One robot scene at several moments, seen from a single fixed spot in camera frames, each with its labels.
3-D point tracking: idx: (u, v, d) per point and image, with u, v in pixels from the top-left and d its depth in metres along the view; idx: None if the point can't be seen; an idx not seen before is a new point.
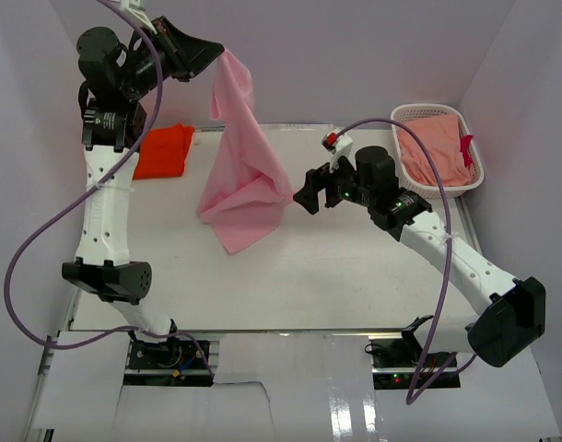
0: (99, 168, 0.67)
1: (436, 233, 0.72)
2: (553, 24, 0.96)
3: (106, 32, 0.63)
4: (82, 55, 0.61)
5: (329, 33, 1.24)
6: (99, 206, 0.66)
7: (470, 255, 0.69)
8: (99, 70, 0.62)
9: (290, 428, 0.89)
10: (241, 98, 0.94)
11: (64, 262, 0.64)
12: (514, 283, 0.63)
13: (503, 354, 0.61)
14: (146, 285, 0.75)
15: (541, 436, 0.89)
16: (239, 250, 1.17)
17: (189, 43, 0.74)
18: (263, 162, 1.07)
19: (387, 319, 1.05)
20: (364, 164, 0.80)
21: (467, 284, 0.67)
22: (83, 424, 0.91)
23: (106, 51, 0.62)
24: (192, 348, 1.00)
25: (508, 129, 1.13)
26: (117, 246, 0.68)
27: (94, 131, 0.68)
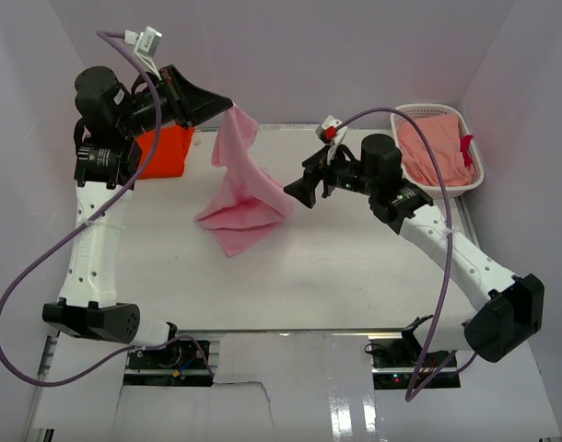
0: (90, 204, 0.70)
1: (436, 226, 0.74)
2: (552, 24, 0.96)
3: (108, 73, 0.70)
4: (81, 94, 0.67)
5: (328, 34, 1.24)
6: (87, 244, 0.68)
7: (470, 251, 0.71)
8: (96, 108, 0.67)
9: (290, 428, 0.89)
10: (240, 142, 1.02)
11: (46, 305, 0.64)
12: (512, 278, 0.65)
13: (499, 349, 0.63)
14: (134, 330, 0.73)
15: (541, 436, 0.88)
16: (238, 252, 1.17)
17: (193, 93, 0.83)
18: (263, 191, 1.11)
19: (387, 319, 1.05)
20: (370, 154, 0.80)
21: (466, 279, 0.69)
22: (83, 424, 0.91)
23: (103, 88, 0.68)
24: (192, 348, 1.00)
25: (508, 129, 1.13)
26: (103, 287, 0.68)
27: (87, 167, 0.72)
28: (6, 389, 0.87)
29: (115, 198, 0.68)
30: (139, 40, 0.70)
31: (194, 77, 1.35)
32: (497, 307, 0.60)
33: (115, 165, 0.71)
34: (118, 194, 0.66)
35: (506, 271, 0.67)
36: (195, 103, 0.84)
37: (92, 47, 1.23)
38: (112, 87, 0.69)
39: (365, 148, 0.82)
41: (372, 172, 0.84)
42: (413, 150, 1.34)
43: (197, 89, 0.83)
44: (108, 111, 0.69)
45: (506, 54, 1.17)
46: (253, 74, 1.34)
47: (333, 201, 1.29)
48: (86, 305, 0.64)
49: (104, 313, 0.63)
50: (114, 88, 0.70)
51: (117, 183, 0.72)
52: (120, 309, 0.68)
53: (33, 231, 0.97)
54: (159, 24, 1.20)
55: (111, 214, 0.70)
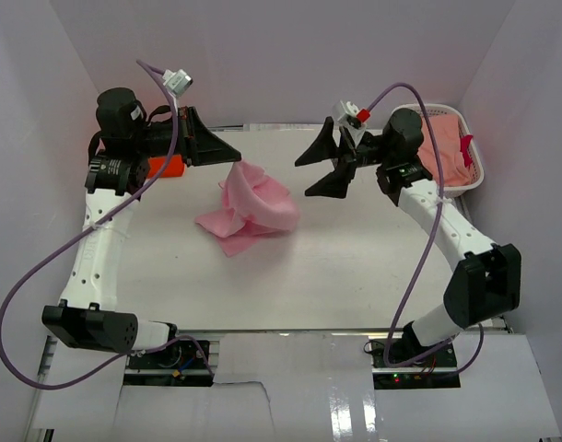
0: (99, 210, 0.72)
1: (429, 197, 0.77)
2: (554, 24, 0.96)
3: (127, 90, 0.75)
4: (101, 104, 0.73)
5: (328, 33, 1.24)
6: (93, 247, 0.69)
7: (457, 219, 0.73)
8: (113, 118, 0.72)
9: (290, 428, 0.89)
10: (245, 186, 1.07)
11: (47, 306, 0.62)
12: (491, 246, 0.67)
13: (470, 316, 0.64)
14: (132, 340, 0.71)
15: (541, 436, 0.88)
16: (238, 252, 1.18)
17: (204, 136, 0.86)
18: (266, 220, 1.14)
19: (387, 319, 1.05)
20: (396, 131, 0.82)
21: (448, 243, 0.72)
22: (83, 424, 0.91)
23: (123, 103, 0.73)
24: (192, 348, 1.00)
25: (509, 129, 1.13)
26: (105, 291, 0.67)
27: (98, 175, 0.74)
28: (6, 389, 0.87)
29: (124, 204, 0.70)
30: (170, 77, 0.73)
31: (194, 77, 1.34)
32: (470, 267, 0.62)
33: (124, 177, 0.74)
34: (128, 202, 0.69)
35: (487, 238, 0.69)
36: (204, 147, 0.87)
37: (92, 47, 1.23)
38: (131, 104, 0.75)
39: (392, 123, 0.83)
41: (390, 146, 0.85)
42: None
43: (210, 134, 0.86)
44: (125, 126, 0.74)
45: (506, 54, 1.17)
46: (253, 73, 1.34)
47: (333, 202, 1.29)
48: (87, 306, 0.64)
49: (104, 318, 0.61)
50: (133, 105, 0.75)
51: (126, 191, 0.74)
52: (120, 316, 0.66)
53: (33, 231, 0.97)
54: (159, 24, 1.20)
55: (117, 220, 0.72)
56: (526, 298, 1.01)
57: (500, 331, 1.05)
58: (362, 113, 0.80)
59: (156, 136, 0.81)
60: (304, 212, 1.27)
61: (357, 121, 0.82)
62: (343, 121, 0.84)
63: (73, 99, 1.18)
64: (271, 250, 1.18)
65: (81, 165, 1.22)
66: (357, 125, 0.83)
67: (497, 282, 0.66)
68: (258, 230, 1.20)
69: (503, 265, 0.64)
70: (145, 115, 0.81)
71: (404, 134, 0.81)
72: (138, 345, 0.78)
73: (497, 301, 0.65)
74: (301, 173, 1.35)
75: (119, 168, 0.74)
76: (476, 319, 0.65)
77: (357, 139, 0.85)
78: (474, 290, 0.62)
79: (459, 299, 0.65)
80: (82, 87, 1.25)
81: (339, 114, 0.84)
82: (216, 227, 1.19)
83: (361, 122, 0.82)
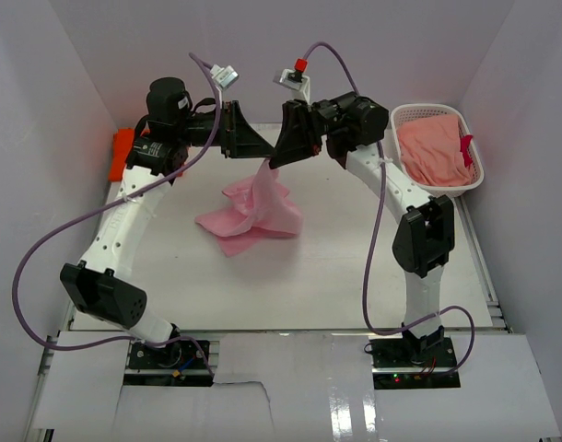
0: (132, 185, 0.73)
1: (374, 159, 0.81)
2: (555, 24, 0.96)
3: (180, 81, 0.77)
4: (152, 91, 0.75)
5: (328, 32, 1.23)
6: (121, 217, 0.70)
7: (399, 178, 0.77)
8: (161, 105, 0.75)
9: (291, 428, 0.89)
10: (271, 189, 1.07)
11: (67, 262, 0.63)
12: (428, 199, 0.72)
13: (415, 259, 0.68)
14: (137, 317, 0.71)
15: (541, 436, 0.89)
16: (238, 252, 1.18)
17: (249, 133, 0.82)
18: (282, 221, 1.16)
19: (387, 319, 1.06)
20: (366, 122, 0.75)
21: (393, 202, 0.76)
22: (83, 424, 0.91)
23: (172, 92, 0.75)
24: (193, 348, 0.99)
25: (509, 129, 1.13)
26: (122, 261, 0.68)
27: (137, 153, 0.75)
28: (6, 389, 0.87)
29: (157, 183, 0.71)
30: (217, 72, 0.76)
31: (193, 77, 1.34)
32: (411, 218, 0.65)
33: (162, 158, 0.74)
34: (160, 182, 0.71)
35: (425, 191, 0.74)
36: (243, 141, 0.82)
37: (92, 47, 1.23)
38: (180, 94, 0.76)
39: (365, 115, 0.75)
41: (354, 129, 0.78)
42: (414, 150, 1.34)
43: (251, 130, 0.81)
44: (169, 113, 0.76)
45: (506, 55, 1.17)
46: (253, 74, 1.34)
47: (333, 201, 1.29)
48: (103, 270, 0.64)
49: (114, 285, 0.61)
50: (181, 95, 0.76)
51: (160, 173, 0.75)
52: (131, 286, 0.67)
53: (33, 230, 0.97)
54: (159, 23, 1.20)
55: (147, 197, 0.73)
56: (527, 298, 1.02)
57: (500, 331, 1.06)
58: (299, 63, 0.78)
59: (198, 125, 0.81)
60: (305, 213, 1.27)
61: (298, 74, 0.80)
62: (286, 83, 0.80)
63: (73, 99, 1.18)
64: (275, 250, 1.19)
65: (80, 165, 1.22)
66: (298, 80, 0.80)
67: (436, 228, 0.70)
68: (258, 230, 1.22)
69: (439, 214, 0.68)
70: (190, 107, 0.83)
71: (364, 131, 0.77)
72: (140, 332, 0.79)
73: (438, 245, 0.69)
74: (300, 174, 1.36)
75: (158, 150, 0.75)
76: (421, 261, 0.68)
77: (308, 97, 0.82)
78: (417, 235, 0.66)
79: (404, 247, 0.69)
80: (82, 87, 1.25)
81: (277, 80, 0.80)
82: (216, 227, 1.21)
83: (301, 73, 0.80)
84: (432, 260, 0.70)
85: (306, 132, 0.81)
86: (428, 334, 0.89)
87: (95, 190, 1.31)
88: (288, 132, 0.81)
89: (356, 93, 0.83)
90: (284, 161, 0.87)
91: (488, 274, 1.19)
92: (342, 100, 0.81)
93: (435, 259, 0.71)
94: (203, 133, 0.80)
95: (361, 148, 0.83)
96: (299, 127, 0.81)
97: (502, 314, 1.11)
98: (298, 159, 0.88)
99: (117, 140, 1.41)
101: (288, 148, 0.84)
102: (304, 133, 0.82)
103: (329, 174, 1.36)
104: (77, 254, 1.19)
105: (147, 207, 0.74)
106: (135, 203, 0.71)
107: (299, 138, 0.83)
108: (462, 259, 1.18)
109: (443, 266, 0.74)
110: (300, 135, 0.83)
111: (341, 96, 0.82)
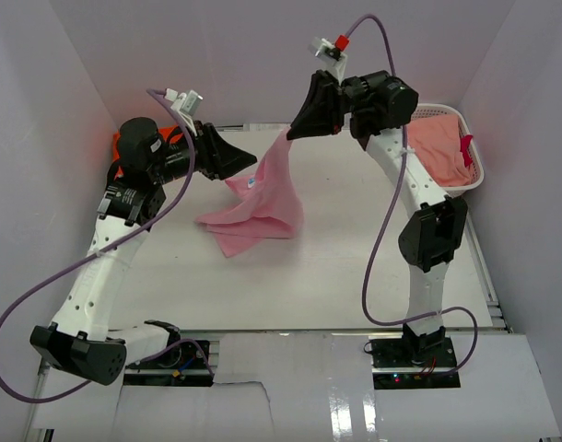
0: (105, 237, 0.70)
1: (395, 146, 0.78)
2: (554, 24, 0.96)
3: (150, 122, 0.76)
4: (122, 137, 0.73)
5: (329, 32, 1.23)
6: (94, 274, 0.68)
7: (417, 170, 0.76)
8: (133, 151, 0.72)
9: (291, 428, 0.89)
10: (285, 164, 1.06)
11: (38, 326, 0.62)
12: (444, 198, 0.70)
13: (418, 254, 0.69)
14: (117, 373, 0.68)
15: (541, 436, 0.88)
16: (237, 252, 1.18)
17: (226, 151, 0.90)
18: (289, 207, 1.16)
19: (387, 313, 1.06)
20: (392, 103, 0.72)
21: (408, 195, 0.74)
22: (84, 424, 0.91)
23: (144, 136, 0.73)
24: (192, 348, 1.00)
25: (509, 129, 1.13)
26: (97, 319, 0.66)
27: (111, 201, 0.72)
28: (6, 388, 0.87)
29: (130, 236, 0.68)
30: (181, 100, 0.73)
31: (193, 77, 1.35)
32: (423, 216, 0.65)
33: (137, 205, 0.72)
34: (135, 233, 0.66)
35: (441, 189, 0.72)
36: (227, 161, 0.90)
37: (92, 47, 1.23)
38: (151, 136, 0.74)
39: (391, 95, 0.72)
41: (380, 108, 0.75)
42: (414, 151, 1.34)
43: (228, 145, 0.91)
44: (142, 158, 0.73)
45: (506, 55, 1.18)
46: (252, 74, 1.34)
47: (333, 201, 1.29)
48: (76, 334, 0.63)
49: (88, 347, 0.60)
50: (154, 137, 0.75)
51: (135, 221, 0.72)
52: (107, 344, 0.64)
53: (33, 231, 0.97)
54: (159, 24, 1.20)
55: (122, 250, 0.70)
56: (526, 298, 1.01)
57: (500, 331, 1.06)
58: (340, 40, 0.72)
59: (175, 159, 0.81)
60: (305, 213, 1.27)
61: (336, 52, 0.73)
62: (321, 57, 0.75)
63: (73, 99, 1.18)
64: (275, 250, 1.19)
65: (80, 164, 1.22)
66: (336, 57, 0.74)
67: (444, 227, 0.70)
68: (261, 231, 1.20)
69: (451, 214, 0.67)
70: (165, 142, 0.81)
71: (390, 113, 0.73)
72: (133, 359, 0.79)
73: (443, 243, 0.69)
74: (300, 174, 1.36)
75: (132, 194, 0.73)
76: (425, 256, 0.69)
77: (340, 76, 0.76)
78: (426, 234, 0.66)
79: (411, 241, 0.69)
80: (82, 87, 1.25)
81: (312, 52, 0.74)
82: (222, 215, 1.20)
83: (340, 51, 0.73)
84: (436, 256, 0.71)
85: (331, 110, 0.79)
86: (428, 333, 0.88)
87: (95, 190, 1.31)
88: (313, 108, 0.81)
89: (387, 72, 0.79)
90: (303, 133, 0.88)
91: (488, 275, 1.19)
92: (370, 78, 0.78)
93: (439, 255, 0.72)
94: (181, 164, 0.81)
95: (385, 133, 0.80)
96: (325, 105, 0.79)
97: (502, 314, 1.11)
98: (319, 133, 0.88)
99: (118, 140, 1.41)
101: (307, 122, 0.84)
102: (329, 111, 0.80)
103: (329, 174, 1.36)
104: (77, 254, 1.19)
105: (123, 257, 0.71)
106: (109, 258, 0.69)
107: (323, 114, 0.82)
108: (462, 259, 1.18)
109: (447, 263, 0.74)
110: (324, 112, 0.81)
111: (371, 74, 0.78)
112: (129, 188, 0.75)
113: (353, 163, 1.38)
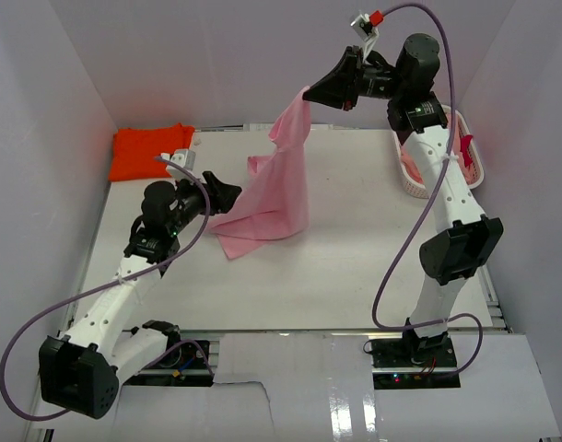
0: (127, 270, 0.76)
1: (438, 149, 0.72)
2: (554, 24, 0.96)
3: (169, 184, 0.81)
4: (146, 198, 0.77)
5: (330, 31, 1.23)
6: (112, 298, 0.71)
7: (457, 180, 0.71)
8: (155, 211, 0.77)
9: (290, 428, 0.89)
10: (297, 137, 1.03)
11: (50, 336, 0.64)
12: (480, 218, 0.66)
13: (439, 270, 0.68)
14: (105, 406, 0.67)
15: (542, 436, 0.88)
16: (239, 256, 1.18)
17: (227, 188, 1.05)
18: (295, 195, 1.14)
19: (390, 319, 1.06)
20: (410, 55, 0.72)
21: (441, 207, 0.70)
22: (83, 424, 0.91)
23: (165, 198, 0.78)
24: (193, 348, 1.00)
25: (509, 128, 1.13)
26: (107, 339, 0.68)
27: (136, 247, 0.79)
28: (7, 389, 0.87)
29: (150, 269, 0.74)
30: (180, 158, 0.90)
31: (193, 78, 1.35)
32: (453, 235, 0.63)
33: (158, 250, 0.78)
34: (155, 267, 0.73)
35: (479, 209, 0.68)
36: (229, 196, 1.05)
37: (92, 47, 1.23)
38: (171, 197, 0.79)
39: (405, 49, 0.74)
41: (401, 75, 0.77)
42: None
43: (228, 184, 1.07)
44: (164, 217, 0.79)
45: (505, 55, 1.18)
46: (252, 74, 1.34)
47: (333, 201, 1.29)
48: (87, 345, 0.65)
49: (96, 361, 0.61)
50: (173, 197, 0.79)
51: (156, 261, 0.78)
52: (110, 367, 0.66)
53: (33, 231, 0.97)
54: (159, 24, 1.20)
55: (140, 283, 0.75)
56: (527, 298, 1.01)
57: (500, 331, 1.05)
58: (374, 16, 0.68)
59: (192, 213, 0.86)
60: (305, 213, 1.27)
61: (368, 25, 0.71)
62: (354, 28, 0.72)
63: (74, 99, 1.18)
64: (275, 250, 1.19)
65: (80, 164, 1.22)
66: (368, 32, 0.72)
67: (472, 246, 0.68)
68: (265, 234, 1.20)
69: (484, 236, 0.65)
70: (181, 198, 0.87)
71: (420, 71, 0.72)
72: (132, 371, 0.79)
73: (466, 260, 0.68)
74: None
75: (155, 244, 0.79)
76: (445, 272, 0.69)
77: (367, 53, 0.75)
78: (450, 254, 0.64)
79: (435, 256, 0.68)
80: (82, 87, 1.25)
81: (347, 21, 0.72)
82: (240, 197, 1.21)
83: (373, 26, 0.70)
84: (456, 271, 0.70)
85: (348, 82, 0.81)
86: (430, 335, 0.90)
87: (94, 190, 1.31)
88: (331, 77, 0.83)
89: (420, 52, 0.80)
90: (317, 99, 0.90)
91: (488, 274, 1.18)
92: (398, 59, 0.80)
93: (459, 271, 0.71)
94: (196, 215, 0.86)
95: (429, 131, 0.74)
96: (345, 76, 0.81)
97: (502, 314, 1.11)
98: (332, 107, 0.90)
99: (118, 140, 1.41)
101: (325, 92, 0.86)
102: (346, 83, 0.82)
103: (329, 174, 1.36)
104: (77, 254, 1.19)
105: (140, 289, 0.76)
106: (130, 285, 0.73)
107: (340, 87, 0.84)
108: None
109: (465, 279, 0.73)
110: (342, 86, 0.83)
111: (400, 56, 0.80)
112: (150, 236, 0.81)
113: (353, 164, 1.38)
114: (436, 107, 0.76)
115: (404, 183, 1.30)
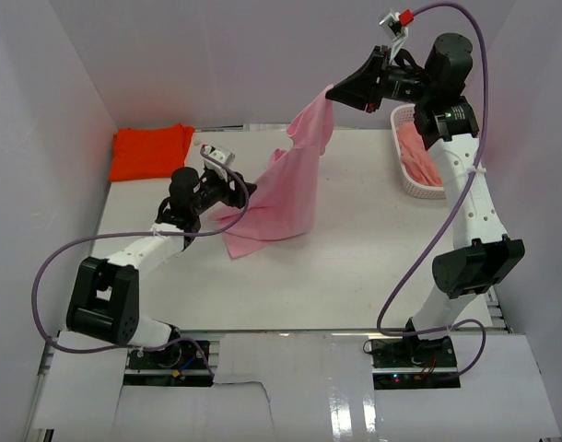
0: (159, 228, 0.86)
1: (464, 161, 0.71)
2: (554, 24, 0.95)
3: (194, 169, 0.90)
4: (172, 180, 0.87)
5: (330, 31, 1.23)
6: (146, 242, 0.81)
7: (480, 196, 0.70)
8: (181, 192, 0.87)
9: (290, 428, 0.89)
10: (314, 133, 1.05)
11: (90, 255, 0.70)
12: (500, 238, 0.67)
13: (452, 285, 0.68)
14: (125, 331, 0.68)
15: (541, 436, 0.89)
16: (243, 255, 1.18)
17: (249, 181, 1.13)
18: (303, 198, 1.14)
19: (391, 319, 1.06)
20: (439, 54, 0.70)
21: (462, 222, 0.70)
22: (84, 424, 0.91)
23: (189, 181, 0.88)
24: (193, 348, 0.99)
25: (509, 128, 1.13)
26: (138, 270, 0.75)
27: (165, 220, 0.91)
28: (6, 389, 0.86)
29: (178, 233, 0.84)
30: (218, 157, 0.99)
31: (193, 78, 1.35)
32: (471, 253, 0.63)
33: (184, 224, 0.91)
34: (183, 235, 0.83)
35: (501, 228, 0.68)
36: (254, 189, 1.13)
37: (92, 47, 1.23)
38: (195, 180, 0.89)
39: (436, 48, 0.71)
41: (430, 76, 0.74)
42: (414, 150, 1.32)
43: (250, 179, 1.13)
44: (188, 199, 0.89)
45: (505, 55, 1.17)
46: (251, 74, 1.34)
47: (333, 201, 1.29)
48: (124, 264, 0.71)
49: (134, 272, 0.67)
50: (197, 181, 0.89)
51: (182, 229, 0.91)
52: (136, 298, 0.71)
53: (33, 231, 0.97)
54: (159, 24, 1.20)
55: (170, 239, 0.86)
56: (527, 298, 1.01)
57: (500, 331, 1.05)
58: (404, 14, 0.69)
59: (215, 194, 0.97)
60: None
61: (398, 25, 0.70)
62: (382, 27, 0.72)
63: (73, 99, 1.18)
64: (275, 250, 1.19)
65: (80, 164, 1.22)
66: (396, 30, 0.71)
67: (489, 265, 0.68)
68: (269, 235, 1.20)
69: (503, 255, 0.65)
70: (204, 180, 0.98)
71: (449, 71, 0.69)
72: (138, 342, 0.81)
73: (481, 277, 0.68)
74: None
75: (181, 219, 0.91)
76: (457, 287, 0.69)
77: (394, 53, 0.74)
78: (466, 272, 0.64)
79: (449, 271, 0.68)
80: (82, 87, 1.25)
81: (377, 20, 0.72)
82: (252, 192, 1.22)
83: (401, 25, 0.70)
84: (469, 288, 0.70)
85: (374, 82, 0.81)
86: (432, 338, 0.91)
87: (94, 190, 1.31)
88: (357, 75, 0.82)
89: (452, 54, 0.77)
90: (340, 97, 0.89)
91: None
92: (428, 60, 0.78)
93: (472, 288, 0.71)
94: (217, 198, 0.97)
95: (456, 138, 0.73)
96: (369, 76, 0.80)
97: (503, 314, 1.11)
98: (357, 107, 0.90)
99: (118, 140, 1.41)
101: (349, 91, 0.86)
102: (371, 83, 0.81)
103: (329, 174, 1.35)
104: (77, 254, 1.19)
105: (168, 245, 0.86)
106: (162, 238, 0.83)
107: (366, 87, 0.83)
108: None
109: (475, 295, 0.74)
110: (368, 86, 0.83)
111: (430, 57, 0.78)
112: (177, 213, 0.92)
113: (353, 164, 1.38)
114: (466, 112, 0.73)
115: (404, 183, 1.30)
